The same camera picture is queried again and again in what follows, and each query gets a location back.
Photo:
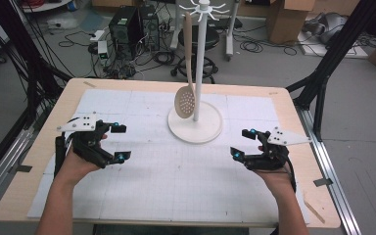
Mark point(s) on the grey bundle on floor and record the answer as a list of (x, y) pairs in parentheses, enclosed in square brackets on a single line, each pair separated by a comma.
[(328, 27)]

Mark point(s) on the white round table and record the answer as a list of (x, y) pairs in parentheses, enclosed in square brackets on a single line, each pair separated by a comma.
[(45, 6)]

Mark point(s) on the black round stool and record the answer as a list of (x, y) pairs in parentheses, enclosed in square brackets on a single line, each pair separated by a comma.
[(210, 39)]

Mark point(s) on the person's right hand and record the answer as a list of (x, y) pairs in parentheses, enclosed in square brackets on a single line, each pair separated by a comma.
[(279, 182)]

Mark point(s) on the white power strip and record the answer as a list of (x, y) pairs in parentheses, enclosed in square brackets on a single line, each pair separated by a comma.
[(97, 35)]

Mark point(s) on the thin wooden stick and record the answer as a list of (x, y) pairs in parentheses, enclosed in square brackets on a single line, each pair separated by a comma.
[(315, 212)]

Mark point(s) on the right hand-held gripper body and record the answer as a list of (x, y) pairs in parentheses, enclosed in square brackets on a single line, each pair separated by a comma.
[(271, 160)]

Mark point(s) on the white stand leg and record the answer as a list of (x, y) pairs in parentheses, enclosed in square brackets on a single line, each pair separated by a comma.
[(175, 29), (230, 42)]

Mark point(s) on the white floor board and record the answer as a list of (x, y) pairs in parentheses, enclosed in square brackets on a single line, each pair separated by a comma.
[(319, 49)]

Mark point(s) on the person's dark trousers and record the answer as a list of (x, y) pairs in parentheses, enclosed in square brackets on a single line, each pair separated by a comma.
[(169, 230)]

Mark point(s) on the white utensil rack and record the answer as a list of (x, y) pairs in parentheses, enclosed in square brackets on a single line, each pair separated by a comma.
[(196, 129)]

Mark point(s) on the beige slotted spoon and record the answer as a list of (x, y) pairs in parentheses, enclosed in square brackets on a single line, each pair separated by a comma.
[(185, 104)]

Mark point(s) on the aluminium rail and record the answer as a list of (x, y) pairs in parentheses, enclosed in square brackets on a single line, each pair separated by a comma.
[(338, 192), (0, 176)]

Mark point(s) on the black computer tower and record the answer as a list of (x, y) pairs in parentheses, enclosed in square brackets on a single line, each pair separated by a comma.
[(150, 27), (122, 31)]

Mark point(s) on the person's left hand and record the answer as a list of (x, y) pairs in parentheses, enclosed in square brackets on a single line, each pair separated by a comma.
[(70, 171)]

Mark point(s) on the black tape strip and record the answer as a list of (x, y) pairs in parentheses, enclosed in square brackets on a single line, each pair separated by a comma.
[(21, 169), (323, 182)]

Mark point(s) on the white grid mat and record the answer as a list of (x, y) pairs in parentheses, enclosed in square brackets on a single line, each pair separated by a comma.
[(176, 182)]

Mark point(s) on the tall cardboard box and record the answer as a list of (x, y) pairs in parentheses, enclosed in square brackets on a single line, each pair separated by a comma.
[(285, 21)]

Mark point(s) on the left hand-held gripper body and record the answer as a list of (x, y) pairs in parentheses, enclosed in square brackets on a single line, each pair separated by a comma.
[(88, 143)]

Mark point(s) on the black metal frame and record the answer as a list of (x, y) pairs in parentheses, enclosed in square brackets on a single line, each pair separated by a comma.
[(19, 42), (336, 49)]

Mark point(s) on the small white device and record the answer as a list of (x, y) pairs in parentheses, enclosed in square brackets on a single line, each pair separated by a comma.
[(102, 49)]

